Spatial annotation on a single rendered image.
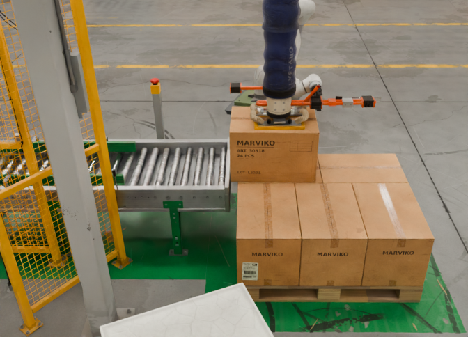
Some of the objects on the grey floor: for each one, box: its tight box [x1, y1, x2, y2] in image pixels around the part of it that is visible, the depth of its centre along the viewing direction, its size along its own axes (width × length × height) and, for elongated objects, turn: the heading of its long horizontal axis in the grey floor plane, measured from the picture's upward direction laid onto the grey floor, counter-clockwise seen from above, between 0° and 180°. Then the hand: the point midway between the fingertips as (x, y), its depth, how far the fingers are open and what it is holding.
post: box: [150, 83, 165, 139], centre depth 432 cm, size 7×7×100 cm
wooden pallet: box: [237, 281, 423, 302], centre depth 383 cm, size 120×100×14 cm
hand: (319, 102), depth 355 cm, fingers open, 11 cm apart
